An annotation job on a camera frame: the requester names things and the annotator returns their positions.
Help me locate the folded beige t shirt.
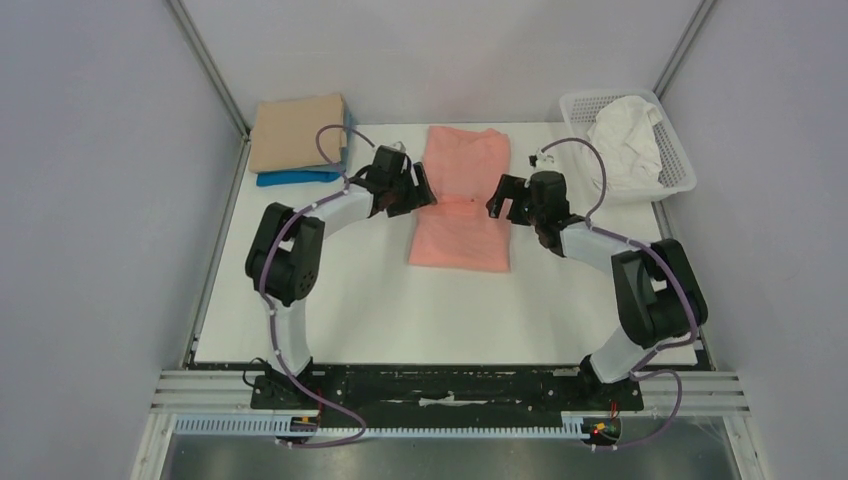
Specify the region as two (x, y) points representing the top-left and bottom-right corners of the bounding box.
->
(248, 93), (348, 174)

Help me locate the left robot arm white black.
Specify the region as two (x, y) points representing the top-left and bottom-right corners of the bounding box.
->
(245, 146), (437, 408)

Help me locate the white slotted cable duct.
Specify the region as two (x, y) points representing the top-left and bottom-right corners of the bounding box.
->
(173, 414), (602, 440)

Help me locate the white t shirt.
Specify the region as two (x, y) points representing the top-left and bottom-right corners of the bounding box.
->
(582, 95), (663, 195)

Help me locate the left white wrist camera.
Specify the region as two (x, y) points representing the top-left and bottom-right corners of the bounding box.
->
(386, 141), (407, 154)

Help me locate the pink t shirt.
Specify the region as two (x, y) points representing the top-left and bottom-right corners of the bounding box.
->
(408, 126), (511, 273)

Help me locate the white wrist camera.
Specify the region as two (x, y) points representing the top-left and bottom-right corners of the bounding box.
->
(528, 151), (559, 173)
(386, 141), (407, 154)

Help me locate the aluminium frame rail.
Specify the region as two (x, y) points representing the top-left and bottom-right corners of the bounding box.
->
(164, 0), (250, 140)

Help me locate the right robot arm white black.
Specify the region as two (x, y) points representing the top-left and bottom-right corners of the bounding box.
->
(486, 170), (708, 408)

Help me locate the folded blue t shirt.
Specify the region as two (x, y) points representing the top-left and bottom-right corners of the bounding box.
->
(256, 171), (341, 187)

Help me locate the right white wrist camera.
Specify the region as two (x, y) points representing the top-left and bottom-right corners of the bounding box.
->
(528, 151), (559, 173)

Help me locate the folded grey-blue t shirt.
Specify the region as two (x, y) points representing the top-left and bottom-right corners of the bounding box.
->
(297, 107), (355, 177)

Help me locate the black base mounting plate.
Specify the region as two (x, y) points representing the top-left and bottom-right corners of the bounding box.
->
(250, 364), (644, 429)

